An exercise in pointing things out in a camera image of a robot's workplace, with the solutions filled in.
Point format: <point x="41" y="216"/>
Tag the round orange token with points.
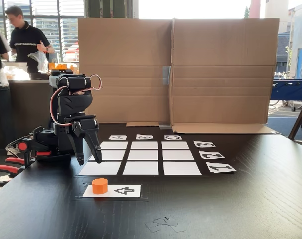
<point x="100" y="186"/>

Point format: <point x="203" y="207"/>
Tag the clear plastic bag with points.
<point x="40" y="61"/>

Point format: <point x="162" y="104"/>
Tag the white paper grid square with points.
<point x="114" y="145"/>
<point x="182" y="168"/>
<point x="142" y="155"/>
<point x="178" y="155"/>
<point x="113" y="155"/>
<point x="102" y="169"/>
<point x="175" y="145"/>
<point x="144" y="145"/>
<point x="140" y="168"/>

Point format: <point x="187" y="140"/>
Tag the letter A paper sheet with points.
<point x="117" y="137"/>

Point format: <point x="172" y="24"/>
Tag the letter B paper sheet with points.
<point x="144" y="137"/>

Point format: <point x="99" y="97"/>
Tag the black red bar clamp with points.
<point x="26" y="155"/>

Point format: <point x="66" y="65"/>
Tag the white arrow paper sheet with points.
<point x="126" y="191"/>

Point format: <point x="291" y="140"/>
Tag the orange juice carton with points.
<point x="61" y="66"/>
<point x="74" y="68"/>
<point x="52" y="65"/>

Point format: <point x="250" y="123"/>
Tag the brown counter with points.
<point x="29" y="99"/>

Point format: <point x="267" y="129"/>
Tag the grey tape strip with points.
<point x="166" y="75"/>
<point x="165" y="126"/>

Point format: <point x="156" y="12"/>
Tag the letter C paper sheet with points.
<point x="173" y="137"/>

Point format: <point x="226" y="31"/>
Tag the brown cardboard panel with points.
<point x="131" y="49"/>
<point x="223" y="62"/>

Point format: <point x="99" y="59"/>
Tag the white plastic bags pile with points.
<point x="16" y="72"/>

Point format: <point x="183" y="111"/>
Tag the clear tape scraps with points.
<point x="163" y="224"/>

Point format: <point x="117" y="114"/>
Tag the number 3 paper sheet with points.
<point x="204" y="144"/>

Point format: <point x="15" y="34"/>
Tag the number 2 paper sheet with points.
<point x="211" y="155"/>

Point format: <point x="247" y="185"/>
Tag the number 1 paper sheet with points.
<point x="220" y="167"/>

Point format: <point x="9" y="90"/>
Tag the blue foosball table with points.
<point x="290" y="89"/>

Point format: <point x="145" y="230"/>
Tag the dark wooden easel leg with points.
<point x="299" y="119"/>

